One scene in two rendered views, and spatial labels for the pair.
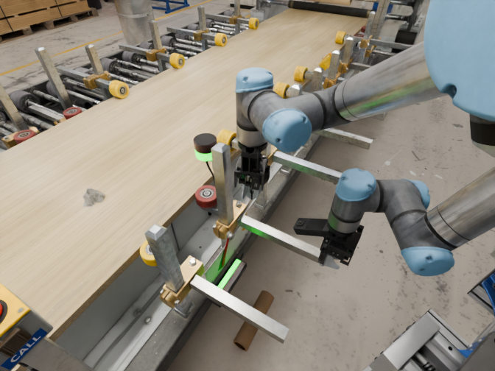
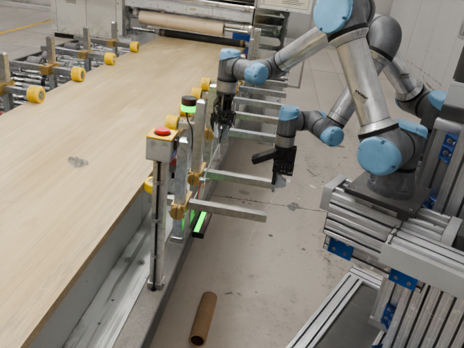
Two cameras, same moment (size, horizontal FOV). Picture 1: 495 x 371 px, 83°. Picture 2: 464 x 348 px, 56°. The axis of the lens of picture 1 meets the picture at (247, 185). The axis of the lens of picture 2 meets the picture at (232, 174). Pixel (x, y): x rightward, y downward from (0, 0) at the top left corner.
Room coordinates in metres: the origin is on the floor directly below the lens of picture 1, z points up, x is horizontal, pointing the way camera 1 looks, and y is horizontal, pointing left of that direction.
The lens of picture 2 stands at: (-0.94, 0.60, 1.66)
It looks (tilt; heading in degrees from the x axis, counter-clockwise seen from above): 26 degrees down; 335
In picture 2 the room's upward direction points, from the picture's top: 7 degrees clockwise
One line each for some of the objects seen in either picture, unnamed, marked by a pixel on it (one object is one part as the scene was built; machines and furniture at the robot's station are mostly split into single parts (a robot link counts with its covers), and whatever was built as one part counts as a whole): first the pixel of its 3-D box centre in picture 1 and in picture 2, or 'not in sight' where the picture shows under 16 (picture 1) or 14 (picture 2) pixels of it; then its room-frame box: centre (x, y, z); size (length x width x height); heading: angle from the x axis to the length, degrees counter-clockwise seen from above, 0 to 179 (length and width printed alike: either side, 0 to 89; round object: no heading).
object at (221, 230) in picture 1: (230, 219); (195, 172); (0.60, 0.06, 0.85); 0.14 x 0.06 x 0.05; 150
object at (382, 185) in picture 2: not in sight; (393, 175); (0.03, -0.41, 1.09); 0.15 x 0.15 x 0.10
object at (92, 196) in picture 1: (92, 194); (77, 159); (0.65, 0.51, 0.91); 0.09 x 0.07 x 0.02; 27
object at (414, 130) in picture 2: not in sight; (402, 141); (0.03, -0.41, 1.21); 0.13 x 0.12 x 0.14; 116
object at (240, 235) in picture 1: (229, 250); (197, 200); (0.54, 0.06, 0.75); 0.26 x 0.01 x 0.10; 150
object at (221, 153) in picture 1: (225, 207); (197, 157); (0.58, 0.07, 0.93); 0.04 x 0.04 x 0.48; 60
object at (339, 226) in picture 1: (345, 216); (284, 139); (0.44, -0.24, 1.05); 0.08 x 0.08 x 0.05
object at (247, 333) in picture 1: (254, 319); (204, 317); (0.58, -0.04, 0.04); 0.30 x 0.08 x 0.08; 150
